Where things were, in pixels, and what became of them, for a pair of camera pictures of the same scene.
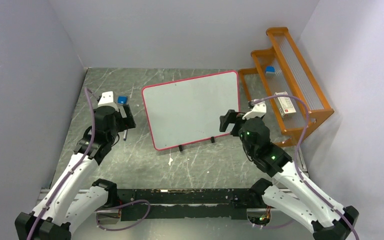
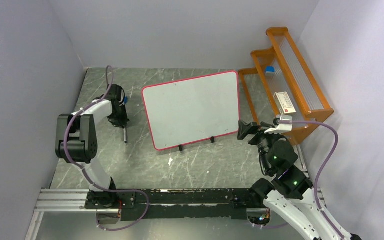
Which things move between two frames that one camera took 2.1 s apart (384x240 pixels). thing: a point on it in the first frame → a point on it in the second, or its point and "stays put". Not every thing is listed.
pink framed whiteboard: x=186 y=110 stays put
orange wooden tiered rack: x=282 y=82 stays put
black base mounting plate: x=157 y=204 stays put
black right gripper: x=231 y=116 → x=252 y=128
